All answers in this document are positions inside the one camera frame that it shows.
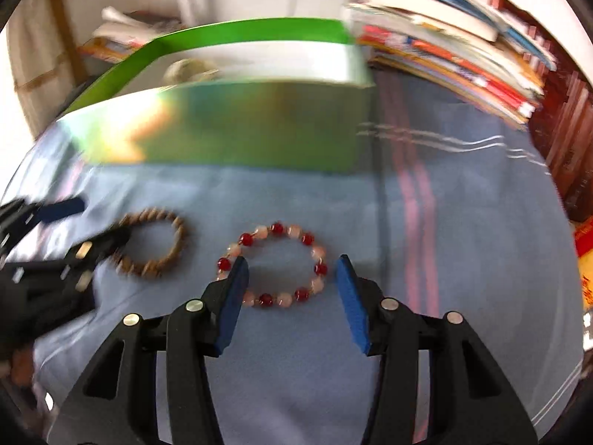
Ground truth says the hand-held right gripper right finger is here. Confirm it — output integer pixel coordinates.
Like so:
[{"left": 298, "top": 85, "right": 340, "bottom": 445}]
[{"left": 334, "top": 254, "right": 540, "bottom": 445}]

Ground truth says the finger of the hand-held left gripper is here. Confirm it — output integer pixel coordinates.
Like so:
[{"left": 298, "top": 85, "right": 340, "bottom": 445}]
[
  {"left": 28, "top": 197, "right": 88, "bottom": 227},
  {"left": 58, "top": 226, "right": 131, "bottom": 298}
]

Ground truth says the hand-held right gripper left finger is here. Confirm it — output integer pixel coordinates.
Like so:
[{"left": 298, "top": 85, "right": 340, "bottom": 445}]
[{"left": 46, "top": 256, "right": 251, "bottom": 445}]

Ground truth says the brown wooden bead bracelet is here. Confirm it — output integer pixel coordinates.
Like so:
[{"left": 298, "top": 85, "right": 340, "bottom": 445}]
[{"left": 110, "top": 208, "right": 189, "bottom": 281}]

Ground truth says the red and pink bead bracelet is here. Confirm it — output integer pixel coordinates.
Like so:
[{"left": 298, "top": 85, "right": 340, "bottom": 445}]
[{"left": 215, "top": 221, "right": 329, "bottom": 309}]

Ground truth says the green cardboard box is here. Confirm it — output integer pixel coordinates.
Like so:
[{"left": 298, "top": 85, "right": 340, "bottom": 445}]
[{"left": 56, "top": 17, "right": 377, "bottom": 174}]

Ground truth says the person's left hand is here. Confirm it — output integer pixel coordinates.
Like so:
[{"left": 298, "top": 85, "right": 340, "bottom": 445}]
[{"left": 10, "top": 345, "right": 37, "bottom": 388}]

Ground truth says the blue striped blanket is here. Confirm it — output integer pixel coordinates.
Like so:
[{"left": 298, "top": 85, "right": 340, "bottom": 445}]
[{"left": 0, "top": 67, "right": 585, "bottom": 445}]

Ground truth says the small stack of books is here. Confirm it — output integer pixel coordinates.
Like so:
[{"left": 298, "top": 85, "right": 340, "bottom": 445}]
[{"left": 78, "top": 7, "right": 186, "bottom": 63}]

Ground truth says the red and yellow box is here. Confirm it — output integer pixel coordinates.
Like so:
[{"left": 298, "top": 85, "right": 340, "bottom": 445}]
[{"left": 572, "top": 215, "right": 593, "bottom": 311}]

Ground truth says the tall stack of books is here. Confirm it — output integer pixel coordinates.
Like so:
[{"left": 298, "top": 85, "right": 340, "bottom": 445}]
[{"left": 345, "top": 0, "right": 559, "bottom": 127}]

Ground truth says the dark wooden headboard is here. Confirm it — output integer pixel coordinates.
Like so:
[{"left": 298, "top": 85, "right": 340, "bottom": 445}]
[{"left": 488, "top": 0, "right": 593, "bottom": 223}]

